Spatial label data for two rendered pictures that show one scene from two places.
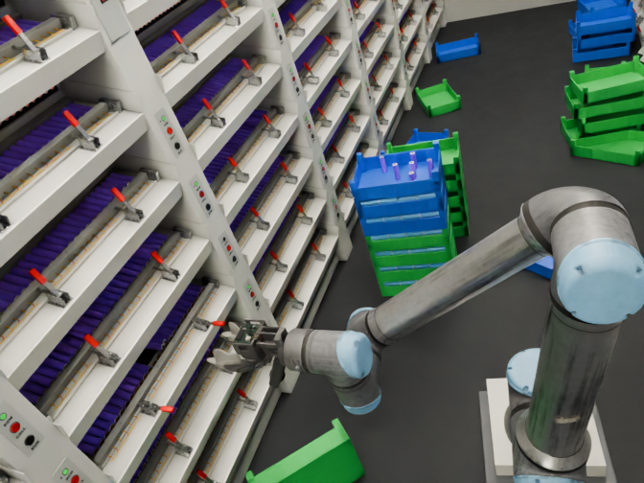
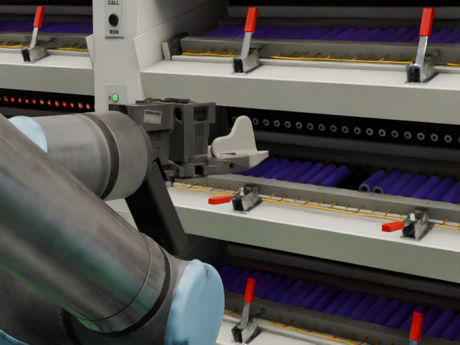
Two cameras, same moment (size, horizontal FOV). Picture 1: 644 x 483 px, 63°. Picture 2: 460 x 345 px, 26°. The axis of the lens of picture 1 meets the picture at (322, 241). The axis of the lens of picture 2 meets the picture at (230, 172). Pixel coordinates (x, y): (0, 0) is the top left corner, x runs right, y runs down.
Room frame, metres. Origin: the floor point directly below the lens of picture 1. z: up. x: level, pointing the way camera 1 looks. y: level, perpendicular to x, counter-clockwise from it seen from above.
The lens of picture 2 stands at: (1.01, -0.85, 0.83)
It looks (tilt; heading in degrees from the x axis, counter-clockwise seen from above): 10 degrees down; 96
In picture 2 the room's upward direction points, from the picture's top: straight up
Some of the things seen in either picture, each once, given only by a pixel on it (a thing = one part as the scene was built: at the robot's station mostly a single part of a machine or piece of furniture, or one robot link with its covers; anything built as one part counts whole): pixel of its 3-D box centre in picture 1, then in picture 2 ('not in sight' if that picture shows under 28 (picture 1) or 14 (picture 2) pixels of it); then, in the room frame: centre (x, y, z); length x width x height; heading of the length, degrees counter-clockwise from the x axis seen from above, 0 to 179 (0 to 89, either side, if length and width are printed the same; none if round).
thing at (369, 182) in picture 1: (396, 171); not in sight; (1.58, -0.33, 0.52); 0.30 x 0.20 x 0.08; 67
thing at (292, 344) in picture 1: (300, 351); (101, 156); (0.78, 0.12, 0.68); 0.10 x 0.05 x 0.09; 149
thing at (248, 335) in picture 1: (265, 345); (158, 142); (0.83, 0.19, 0.68); 0.12 x 0.08 x 0.09; 59
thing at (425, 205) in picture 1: (401, 189); not in sight; (1.58, -0.33, 0.44); 0.30 x 0.20 x 0.08; 67
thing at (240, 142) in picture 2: (235, 331); (243, 142); (0.91, 0.26, 0.68); 0.09 x 0.03 x 0.06; 42
